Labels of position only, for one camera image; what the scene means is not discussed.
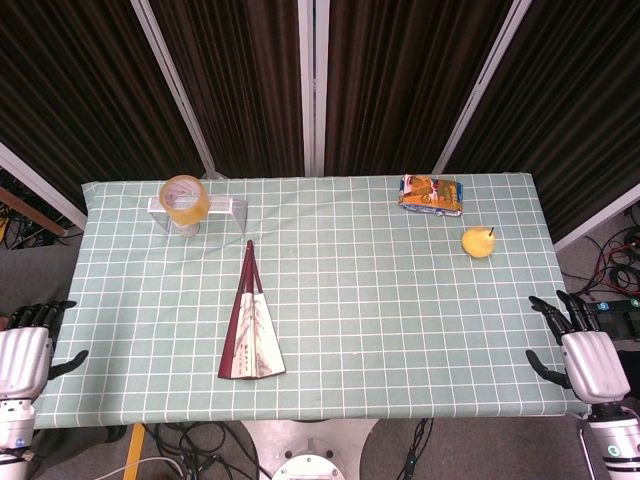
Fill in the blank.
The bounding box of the brown wooden plank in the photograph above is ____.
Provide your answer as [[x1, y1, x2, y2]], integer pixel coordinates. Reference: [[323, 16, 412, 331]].
[[0, 187, 67, 237]]

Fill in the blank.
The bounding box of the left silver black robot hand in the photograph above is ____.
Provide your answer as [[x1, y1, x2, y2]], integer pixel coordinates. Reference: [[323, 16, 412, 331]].
[[0, 298, 90, 401]]

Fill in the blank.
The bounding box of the black floor cable tangle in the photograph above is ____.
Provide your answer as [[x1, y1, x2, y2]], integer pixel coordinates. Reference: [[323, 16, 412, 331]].
[[144, 419, 266, 480]]

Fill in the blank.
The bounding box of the green checked tablecloth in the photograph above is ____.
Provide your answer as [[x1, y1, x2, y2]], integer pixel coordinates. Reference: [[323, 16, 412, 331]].
[[32, 172, 591, 430]]

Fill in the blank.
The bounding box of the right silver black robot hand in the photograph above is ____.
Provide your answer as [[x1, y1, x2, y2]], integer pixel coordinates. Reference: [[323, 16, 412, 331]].
[[524, 289, 632, 405]]

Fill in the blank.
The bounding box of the red ribbed paper folding fan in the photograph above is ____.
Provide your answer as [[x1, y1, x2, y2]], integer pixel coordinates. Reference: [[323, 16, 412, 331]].
[[217, 239, 288, 380]]

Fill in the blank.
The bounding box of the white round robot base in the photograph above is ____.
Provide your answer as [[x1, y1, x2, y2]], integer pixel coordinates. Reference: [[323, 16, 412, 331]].
[[239, 418, 381, 480]]

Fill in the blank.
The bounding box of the yellow pear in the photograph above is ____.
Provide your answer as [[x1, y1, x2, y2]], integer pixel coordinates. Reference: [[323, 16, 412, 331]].
[[460, 226, 497, 260]]

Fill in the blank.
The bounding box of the orange blue snack packet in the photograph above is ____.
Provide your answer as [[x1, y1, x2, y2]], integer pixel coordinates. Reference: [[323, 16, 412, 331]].
[[397, 173, 465, 218]]

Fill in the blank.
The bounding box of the black red floor cable bundle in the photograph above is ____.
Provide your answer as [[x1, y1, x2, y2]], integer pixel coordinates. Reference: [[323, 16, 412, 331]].
[[569, 207, 640, 301]]

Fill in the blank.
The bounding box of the white floor cable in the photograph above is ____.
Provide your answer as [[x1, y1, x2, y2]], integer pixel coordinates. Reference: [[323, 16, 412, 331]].
[[107, 455, 189, 480]]

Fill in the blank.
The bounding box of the yellow packing tape roll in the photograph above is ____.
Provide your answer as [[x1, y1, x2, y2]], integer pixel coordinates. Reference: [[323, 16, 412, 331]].
[[158, 174, 210, 227]]

